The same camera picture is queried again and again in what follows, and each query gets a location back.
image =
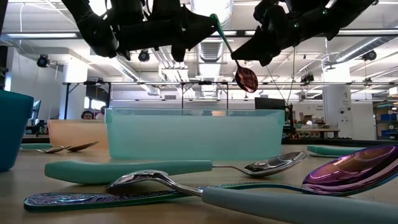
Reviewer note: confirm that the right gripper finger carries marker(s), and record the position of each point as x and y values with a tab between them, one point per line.
255	51

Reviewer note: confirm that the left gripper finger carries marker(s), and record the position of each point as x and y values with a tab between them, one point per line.
200	28

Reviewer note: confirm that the black background monitor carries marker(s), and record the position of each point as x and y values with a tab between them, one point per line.
270	104

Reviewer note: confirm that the black hanging screen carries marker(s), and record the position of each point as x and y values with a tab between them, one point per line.
98	93

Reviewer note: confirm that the person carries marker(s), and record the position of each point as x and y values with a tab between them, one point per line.
101	113
87	115

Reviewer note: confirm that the white pillar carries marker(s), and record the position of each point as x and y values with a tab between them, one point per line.
337	112

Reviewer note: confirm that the background workbench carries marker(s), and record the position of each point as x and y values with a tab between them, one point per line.
317	130

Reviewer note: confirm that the teal translucent plastic bin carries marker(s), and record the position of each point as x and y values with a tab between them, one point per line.
192	137

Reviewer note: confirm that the bronze-tinted metal spoon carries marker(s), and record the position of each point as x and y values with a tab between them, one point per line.
82	146

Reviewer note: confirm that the shelf with blue bins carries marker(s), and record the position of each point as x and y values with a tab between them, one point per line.
387	121

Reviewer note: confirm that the tilted background monitor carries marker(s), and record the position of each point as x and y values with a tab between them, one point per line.
36	109

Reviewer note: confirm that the iridescent rainbow metal spoon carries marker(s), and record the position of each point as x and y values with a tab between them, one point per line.
351	172

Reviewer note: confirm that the black ceiling camera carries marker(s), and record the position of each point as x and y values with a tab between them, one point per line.
43	61
369	55
144	56
307	77

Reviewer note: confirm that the silver ceiling air duct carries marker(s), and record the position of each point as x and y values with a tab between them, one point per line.
211	62

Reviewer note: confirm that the black metal station frame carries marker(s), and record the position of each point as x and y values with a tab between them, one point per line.
205	82

